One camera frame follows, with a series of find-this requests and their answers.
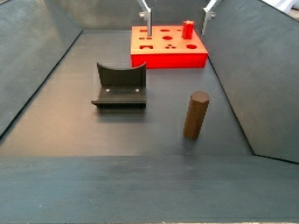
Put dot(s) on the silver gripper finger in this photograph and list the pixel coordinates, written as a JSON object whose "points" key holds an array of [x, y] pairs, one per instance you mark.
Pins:
{"points": [[145, 13], [208, 13]]}

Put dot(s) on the brown hexagonal prism peg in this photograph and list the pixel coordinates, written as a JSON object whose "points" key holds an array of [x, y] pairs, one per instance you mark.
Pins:
{"points": [[199, 103]]}

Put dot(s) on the red shape-sorting board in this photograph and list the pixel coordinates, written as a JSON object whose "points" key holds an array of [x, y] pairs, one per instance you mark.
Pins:
{"points": [[165, 49]]}

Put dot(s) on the red star-shaped peg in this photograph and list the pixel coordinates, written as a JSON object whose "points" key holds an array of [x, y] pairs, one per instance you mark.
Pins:
{"points": [[187, 28]]}

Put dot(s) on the black curved holder bracket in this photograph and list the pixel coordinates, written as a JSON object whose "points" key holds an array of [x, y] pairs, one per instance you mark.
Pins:
{"points": [[121, 86]]}

